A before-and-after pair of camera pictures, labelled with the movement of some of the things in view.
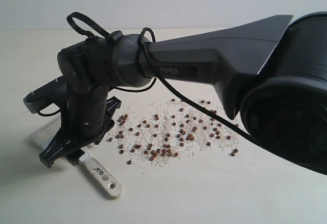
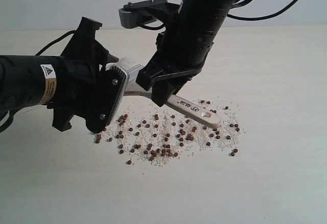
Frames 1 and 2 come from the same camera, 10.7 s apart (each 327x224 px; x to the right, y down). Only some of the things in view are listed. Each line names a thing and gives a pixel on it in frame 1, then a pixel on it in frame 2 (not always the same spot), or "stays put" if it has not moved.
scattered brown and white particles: x=158 y=131 stays put
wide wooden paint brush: x=107 y=181 → x=133 y=69
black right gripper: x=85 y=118 → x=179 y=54
